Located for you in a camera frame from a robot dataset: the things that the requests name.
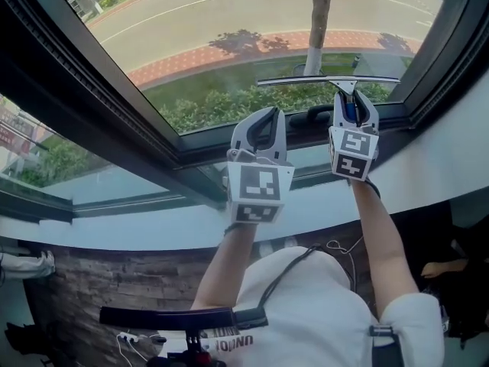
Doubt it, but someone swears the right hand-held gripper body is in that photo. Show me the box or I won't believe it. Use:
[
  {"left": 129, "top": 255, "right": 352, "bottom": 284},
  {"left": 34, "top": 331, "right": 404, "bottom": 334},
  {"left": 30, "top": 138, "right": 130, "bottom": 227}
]
[{"left": 327, "top": 123, "right": 381, "bottom": 183}]

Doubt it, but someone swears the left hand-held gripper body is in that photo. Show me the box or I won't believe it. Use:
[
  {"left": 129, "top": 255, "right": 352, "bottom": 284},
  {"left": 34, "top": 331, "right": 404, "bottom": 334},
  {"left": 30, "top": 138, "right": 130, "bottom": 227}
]
[{"left": 225, "top": 146, "right": 296, "bottom": 226}]

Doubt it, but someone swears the metal squeegee with blue handle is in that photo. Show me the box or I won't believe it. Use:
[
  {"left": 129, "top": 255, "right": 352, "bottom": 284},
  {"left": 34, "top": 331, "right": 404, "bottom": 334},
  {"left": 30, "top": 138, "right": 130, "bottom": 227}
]
[{"left": 255, "top": 73, "right": 402, "bottom": 126}]

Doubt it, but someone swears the narrow window glass pane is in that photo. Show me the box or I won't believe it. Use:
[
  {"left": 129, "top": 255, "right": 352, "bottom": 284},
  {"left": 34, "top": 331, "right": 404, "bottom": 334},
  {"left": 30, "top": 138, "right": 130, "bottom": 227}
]
[{"left": 198, "top": 145, "right": 339, "bottom": 193}]

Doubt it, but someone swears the hinged window glass pane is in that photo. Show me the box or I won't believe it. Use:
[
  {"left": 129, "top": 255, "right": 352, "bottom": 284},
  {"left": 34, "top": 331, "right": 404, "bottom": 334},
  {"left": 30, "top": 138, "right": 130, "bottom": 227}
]
[{"left": 49, "top": 0, "right": 448, "bottom": 135}]

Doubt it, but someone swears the large window glass pane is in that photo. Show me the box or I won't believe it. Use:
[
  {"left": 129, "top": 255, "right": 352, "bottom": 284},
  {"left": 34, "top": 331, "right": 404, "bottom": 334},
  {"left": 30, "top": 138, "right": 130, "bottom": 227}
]
[{"left": 0, "top": 93, "right": 184, "bottom": 206}]

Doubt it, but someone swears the person's left forearm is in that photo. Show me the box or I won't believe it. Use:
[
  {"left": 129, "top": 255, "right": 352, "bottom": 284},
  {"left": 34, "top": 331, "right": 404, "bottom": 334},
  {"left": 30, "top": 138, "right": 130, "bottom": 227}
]
[{"left": 189, "top": 222, "right": 257, "bottom": 309}]

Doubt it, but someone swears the person's right forearm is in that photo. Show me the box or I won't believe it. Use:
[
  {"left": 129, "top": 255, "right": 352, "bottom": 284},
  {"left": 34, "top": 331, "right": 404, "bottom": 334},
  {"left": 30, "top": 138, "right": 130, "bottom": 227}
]
[{"left": 350, "top": 180, "right": 421, "bottom": 320}]

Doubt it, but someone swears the tree with white-painted trunk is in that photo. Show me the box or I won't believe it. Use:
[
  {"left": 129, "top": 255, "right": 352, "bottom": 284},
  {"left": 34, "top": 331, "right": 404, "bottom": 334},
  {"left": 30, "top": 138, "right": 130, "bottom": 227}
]
[{"left": 274, "top": 0, "right": 366, "bottom": 76}]

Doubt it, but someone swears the white window sill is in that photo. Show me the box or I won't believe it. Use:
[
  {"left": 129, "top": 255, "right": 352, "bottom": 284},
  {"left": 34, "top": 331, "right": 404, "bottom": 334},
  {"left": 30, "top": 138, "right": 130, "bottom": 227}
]
[{"left": 0, "top": 70, "right": 489, "bottom": 252}]

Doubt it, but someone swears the person's white shirt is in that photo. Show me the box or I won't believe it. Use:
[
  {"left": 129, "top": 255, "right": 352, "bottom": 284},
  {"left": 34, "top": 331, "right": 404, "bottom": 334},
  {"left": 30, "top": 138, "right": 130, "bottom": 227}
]
[{"left": 158, "top": 245, "right": 446, "bottom": 367}]

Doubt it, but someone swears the black chest-mounted screen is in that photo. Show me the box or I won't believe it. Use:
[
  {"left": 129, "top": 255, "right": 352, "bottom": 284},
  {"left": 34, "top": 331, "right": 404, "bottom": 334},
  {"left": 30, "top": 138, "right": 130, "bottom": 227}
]
[{"left": 98, "top": 305, "right": 269, "bottom": 367}]

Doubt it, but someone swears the red sign board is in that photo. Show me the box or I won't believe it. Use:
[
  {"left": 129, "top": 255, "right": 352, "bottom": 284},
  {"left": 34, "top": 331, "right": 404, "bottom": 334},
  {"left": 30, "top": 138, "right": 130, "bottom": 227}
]
[{"left": 0, "top": 101, "right": 37, "bottom": 158}]

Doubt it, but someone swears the black window handle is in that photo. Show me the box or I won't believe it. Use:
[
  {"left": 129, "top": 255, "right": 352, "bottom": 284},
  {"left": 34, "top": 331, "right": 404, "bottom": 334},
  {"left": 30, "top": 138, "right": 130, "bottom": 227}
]
[{"left": 289, "top": 104, "right": 335, "bottom": 128}]

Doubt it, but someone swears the black lanyard cable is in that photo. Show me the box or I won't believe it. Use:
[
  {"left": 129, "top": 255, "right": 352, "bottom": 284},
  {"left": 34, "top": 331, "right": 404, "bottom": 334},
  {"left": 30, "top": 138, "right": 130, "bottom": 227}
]
[{"left": 258, "top": 244, "right": 322, "bottom": 310}]

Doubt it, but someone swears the thin gripper cable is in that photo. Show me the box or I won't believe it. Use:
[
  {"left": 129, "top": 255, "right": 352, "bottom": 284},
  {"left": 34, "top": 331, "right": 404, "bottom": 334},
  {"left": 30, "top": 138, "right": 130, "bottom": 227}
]
[{"left": 325, "top": 237, "right": 364, "bottom": 294}]

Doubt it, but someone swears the window with dark frame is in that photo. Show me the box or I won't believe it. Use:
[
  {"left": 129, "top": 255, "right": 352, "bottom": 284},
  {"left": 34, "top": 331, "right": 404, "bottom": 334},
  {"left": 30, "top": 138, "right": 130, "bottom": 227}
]
[{"left": 0, "top": 0, "right": 489, "bottom": 225}]

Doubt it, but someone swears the black shoulder strap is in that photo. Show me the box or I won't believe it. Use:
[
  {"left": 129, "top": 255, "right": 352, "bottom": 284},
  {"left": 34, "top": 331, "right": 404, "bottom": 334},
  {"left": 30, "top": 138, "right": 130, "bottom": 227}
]
[{"left": 368, "top": 323, "right": 403, "bottom": 367}]

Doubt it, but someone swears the white charging cable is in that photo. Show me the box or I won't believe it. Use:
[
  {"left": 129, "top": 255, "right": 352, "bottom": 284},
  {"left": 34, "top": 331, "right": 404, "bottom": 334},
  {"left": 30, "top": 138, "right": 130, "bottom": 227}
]
[{"left": 115, "top": 330, "right": 168, "bottom": 367}]

